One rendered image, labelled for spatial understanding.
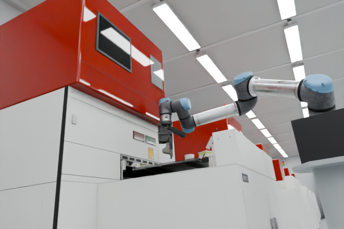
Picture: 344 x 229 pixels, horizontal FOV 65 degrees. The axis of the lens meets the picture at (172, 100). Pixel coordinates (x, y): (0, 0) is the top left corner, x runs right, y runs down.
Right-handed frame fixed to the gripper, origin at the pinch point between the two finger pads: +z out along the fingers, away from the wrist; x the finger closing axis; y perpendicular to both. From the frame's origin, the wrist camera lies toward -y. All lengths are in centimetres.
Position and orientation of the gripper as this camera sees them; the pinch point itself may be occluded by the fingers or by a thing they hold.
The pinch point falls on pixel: (172, 156)
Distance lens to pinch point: 158.1
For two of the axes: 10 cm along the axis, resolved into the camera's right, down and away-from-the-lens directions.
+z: 0.7, 9.2, -3.8
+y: -10.0, 0.6, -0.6
